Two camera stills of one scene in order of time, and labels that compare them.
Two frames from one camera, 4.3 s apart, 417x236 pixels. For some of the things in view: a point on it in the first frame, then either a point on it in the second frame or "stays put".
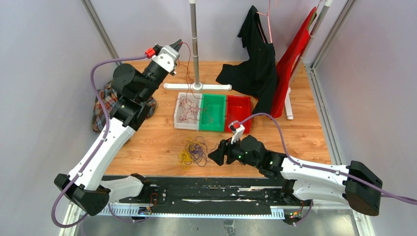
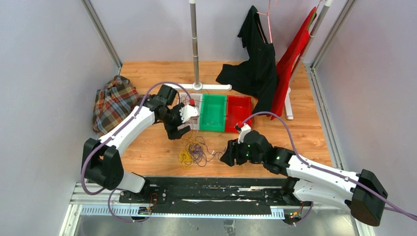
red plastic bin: x=238 y=108 stays put
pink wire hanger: x=267 y=14 stays put
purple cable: x=198 y=150 stays put
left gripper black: x=177 y=45 to x=173 y=132
